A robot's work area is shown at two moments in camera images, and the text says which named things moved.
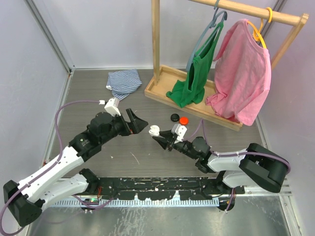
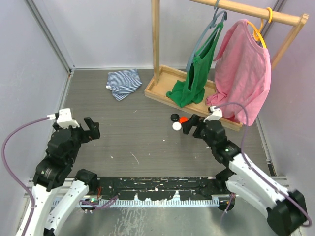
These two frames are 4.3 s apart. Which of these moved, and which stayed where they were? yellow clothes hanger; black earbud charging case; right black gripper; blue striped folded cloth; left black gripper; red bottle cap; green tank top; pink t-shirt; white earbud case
Moved: right black gripper; left black gripper; white earbud case
Stayed: green tank top; red bottle cap; black earbud charging case; yellow clothes hanger; blue striped folded cloth; pink t-shirt
